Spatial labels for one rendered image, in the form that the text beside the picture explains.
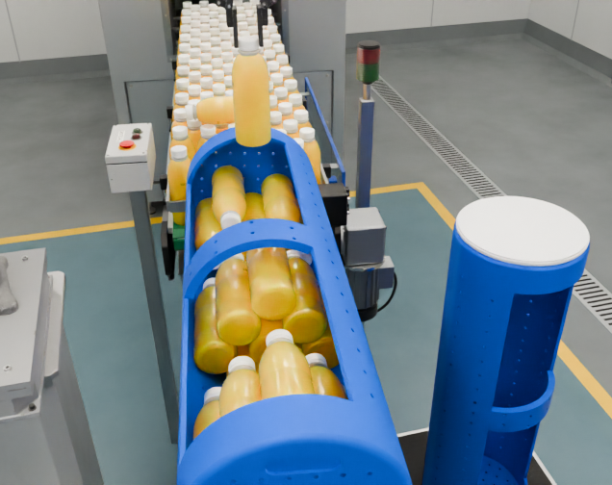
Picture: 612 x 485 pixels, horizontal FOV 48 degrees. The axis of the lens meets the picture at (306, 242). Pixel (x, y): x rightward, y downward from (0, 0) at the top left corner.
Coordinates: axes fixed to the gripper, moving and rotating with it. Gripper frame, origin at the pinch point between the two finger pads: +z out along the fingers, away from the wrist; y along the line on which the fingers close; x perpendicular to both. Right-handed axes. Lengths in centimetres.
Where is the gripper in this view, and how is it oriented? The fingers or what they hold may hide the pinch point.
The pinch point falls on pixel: (247, 27)
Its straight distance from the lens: 131.3
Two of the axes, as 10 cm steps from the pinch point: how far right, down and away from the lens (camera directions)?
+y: 9.9, -0.8, 1.1
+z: 0.1, 8.4, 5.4
